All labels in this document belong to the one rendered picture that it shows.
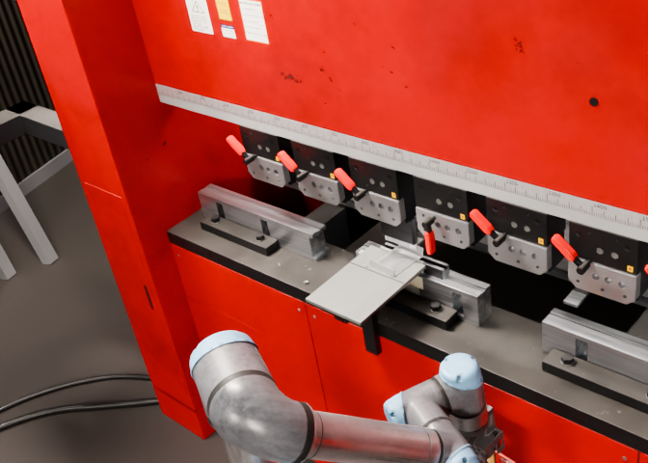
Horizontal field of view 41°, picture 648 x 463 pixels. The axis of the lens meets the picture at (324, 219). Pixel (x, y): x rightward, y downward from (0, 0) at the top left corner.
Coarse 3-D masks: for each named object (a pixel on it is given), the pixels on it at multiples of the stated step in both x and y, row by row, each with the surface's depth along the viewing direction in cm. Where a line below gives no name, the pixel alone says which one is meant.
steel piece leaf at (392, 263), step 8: (400, 248) 227; (384, 256) 226; (392, 256) 225; (400, 256) 224; (408, 256) 224; (416, 256) 223; (376, 264) 221; (384, 264) 222; (392, 264) 222; (400, 264) 221; (408, 264) 221; (384, 272) 220; (392, 272) 217; (400, 272) 219
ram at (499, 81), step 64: (320, 0) 194; (384, 0) 182; (448, 0) 171; (512, 0) 161; (576, 0) 152; (640, 0) 144; (192, 64) 240; (256, 64) 221; (320, 64) 205; (384, 64) 191; (448, 64) 179; (512, 64) 168; (576, 64) 159; (640, 64) 150; (256, 128) 235; (384, 128) 201; (448, 128) 188; (512, 128) 176; (576, 128) 166; (640, 128) 156; (576, 192) 173; (640, 192) 163
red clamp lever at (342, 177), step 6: (336, 174) 215; (342, 174) 215; (342, 180) 215; (348, 180) 215; (348, 186) 214; (354, 186) 215; (354, 192) 215; (360, 192) 215; (366, 192) 216; (354, 198) 215; (360, 198) 214
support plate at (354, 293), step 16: (368, 256) 227; (352, 272) 222; (368, 272) 221; (416, 272) 218; (320, 288) 218; (336, 288) 217; (352, 288) 216; (368, 288) 215; (384, 288) 214; (400, 288) 214; (320, 304) 213; (336, 304) 212; (352, 304) 211; (368, 304) 210; (384, 304) 210; (352, 320) 207
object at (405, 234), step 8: (384, 224) 224; (400, 224) 220; (408, 224) 218; (384, 232) 226; (392, 232) 223; (400, 232) 221; (408, 232) 219; (416, 232) 220; (392, 240) 226; (400, 240) 223; (408, 240) 221; (416, 240) 221; (416, 248) 222
